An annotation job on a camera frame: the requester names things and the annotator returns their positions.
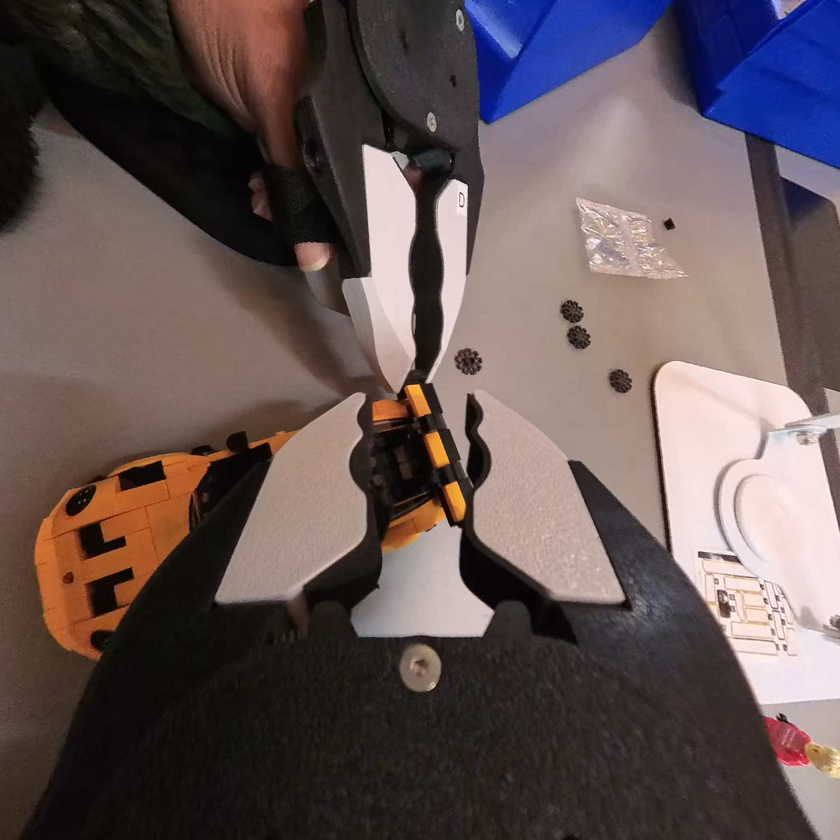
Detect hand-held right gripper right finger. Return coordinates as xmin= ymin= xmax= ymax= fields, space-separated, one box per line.
xmin=458 ymin=389 xmax=627 ymax=608

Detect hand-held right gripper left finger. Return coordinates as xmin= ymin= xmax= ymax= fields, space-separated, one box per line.
xmin=214 ymin=391 xmax=385 ymax=608

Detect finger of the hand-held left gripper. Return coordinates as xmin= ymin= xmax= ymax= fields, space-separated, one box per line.
xmin=341 ymin=144 xmax=421 ymax=395
xmin=408 ymin=178 xmax=471 ymax=383

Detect yellow lego car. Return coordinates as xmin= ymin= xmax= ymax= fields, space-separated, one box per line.
xmin=34 ymin=384 xmax=475 ymax=660

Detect person's left forearm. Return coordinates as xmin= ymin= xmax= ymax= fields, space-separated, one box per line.
xmin=0 ymin=0 xmax=257 ymax=139

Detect lego sticker sheet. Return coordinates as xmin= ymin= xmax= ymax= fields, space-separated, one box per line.
xmin=694 ymin=550 xmax=800 ymax=657

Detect red lego minifigure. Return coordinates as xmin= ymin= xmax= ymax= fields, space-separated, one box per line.
xmin=763 ymin=715 xmax=811 ymax=767

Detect person's left hand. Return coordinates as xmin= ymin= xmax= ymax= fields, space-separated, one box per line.
xmin=172 ymin=0 xmax=337 ymax=274

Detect clear plastic bag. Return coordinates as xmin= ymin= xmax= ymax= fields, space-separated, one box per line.
xmin=575 ymin=197 xmax=689 ymax=280

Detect white desk stand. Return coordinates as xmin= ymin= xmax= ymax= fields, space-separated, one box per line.
xmin=651 ymin=360 xmax=840 ymax=706

